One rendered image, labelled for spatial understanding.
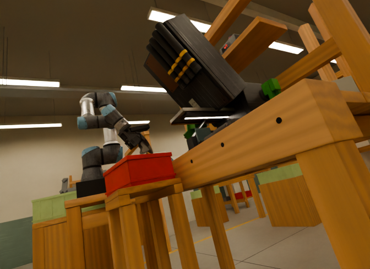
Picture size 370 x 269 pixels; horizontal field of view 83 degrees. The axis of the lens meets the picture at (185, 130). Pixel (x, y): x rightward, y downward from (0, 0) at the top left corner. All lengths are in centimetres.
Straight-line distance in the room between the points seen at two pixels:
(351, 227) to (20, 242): 810
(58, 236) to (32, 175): 661
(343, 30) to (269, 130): 73
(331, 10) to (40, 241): 216
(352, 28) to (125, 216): 117
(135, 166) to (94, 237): 107
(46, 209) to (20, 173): 656
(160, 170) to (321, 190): 58
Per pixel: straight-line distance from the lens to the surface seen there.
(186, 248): 90
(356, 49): 117
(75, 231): 135
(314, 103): 52
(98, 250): 185
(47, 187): 830
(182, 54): 106
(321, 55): 132
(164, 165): 91
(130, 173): 84
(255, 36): 142
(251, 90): 125
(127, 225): 82
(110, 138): 155
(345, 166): 52
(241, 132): 65
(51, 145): 863
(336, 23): 123
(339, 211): 54
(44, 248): 190
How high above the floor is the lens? 72
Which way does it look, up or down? 17 degrees up
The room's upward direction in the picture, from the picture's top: 14 degrees counter-clockwise
